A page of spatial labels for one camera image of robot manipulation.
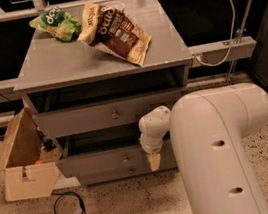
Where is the grey top drawer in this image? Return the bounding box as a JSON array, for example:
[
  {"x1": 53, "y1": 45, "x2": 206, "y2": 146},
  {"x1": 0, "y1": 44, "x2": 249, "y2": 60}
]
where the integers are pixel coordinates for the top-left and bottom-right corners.
[{"x1": 32, "y1": 89, "x2": 181, "y2": 139}]

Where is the metal diagonal pole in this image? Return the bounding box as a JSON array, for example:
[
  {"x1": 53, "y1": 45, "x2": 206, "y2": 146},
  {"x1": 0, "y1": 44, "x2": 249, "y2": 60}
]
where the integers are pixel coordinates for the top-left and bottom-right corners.
[{"x1": 225, "y1": 0, "x2": 253, "y2": 84}]

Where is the grey bottom drawer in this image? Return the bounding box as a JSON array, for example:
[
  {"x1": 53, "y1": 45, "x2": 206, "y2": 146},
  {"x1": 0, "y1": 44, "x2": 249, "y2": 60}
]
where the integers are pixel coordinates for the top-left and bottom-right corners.
[{"x1": 75, "y1": 159, "x2": 179, "y2": 188}]

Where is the open cardboard box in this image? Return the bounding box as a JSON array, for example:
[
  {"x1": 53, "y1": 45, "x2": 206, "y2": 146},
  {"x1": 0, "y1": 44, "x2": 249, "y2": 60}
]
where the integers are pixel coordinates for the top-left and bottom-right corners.
[{"x1": 0, "y1": 109, "x2": 62, "y2": 202}]

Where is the white hanging cable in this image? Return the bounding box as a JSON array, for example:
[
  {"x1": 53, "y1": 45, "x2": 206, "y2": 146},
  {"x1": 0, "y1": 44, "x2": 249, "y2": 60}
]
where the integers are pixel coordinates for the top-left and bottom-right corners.
[{"x1": 185, "y1": 0, "x2": 264, "y2": 71}]

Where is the brown yellow chip bag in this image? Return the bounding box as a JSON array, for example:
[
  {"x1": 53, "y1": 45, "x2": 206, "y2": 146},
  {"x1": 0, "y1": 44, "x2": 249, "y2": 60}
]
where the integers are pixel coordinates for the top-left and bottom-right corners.
[{"x1": 78, "y1": 2, "x2": 152, "y2": 67}]

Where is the grey wall rail shelf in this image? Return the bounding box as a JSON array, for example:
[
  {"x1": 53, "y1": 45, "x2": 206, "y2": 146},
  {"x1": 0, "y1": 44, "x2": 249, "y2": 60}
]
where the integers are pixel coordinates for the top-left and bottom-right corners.
[{"x1": 189, "y1": 36, "x2": 257, "y2": 67}]

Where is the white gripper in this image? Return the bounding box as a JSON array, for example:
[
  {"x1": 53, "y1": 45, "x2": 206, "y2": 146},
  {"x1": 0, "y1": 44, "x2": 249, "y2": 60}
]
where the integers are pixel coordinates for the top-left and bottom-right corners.
[{"x1": 138, "y1": 105, "x2": 171, "y2": 172}]

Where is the green snack bag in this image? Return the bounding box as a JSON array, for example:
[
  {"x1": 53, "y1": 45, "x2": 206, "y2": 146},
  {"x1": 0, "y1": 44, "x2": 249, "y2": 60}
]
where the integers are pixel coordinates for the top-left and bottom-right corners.
[{"x1": 29, "y1": 7, "x2": 82, "y2": 42}]

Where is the grey drawer cabinet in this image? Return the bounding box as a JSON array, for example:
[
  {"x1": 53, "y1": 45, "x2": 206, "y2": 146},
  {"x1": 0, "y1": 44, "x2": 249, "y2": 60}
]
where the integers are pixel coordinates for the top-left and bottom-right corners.
[{"x1": 15, "y1": 0, "x2": 193, "y2": 189}]

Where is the grey drawer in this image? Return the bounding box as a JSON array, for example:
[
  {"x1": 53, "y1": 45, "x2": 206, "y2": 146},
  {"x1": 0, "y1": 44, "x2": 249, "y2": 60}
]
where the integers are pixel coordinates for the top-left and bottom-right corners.
[
  {"x1": 32, "y1": 89, "x2": 181, "y2": 139},
  {"x1": 51, "y1": 119, "x2": 177, "y2": 182},
  {"x1": 75, "y1": 159, "x2": 179, "y2": 188}
]

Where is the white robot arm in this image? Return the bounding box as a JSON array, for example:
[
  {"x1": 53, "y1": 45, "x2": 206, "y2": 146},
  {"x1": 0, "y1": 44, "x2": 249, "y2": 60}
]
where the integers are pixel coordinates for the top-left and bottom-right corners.
[{"x1": 138, "y1": 83, "x2": 268, "y2": 214}]

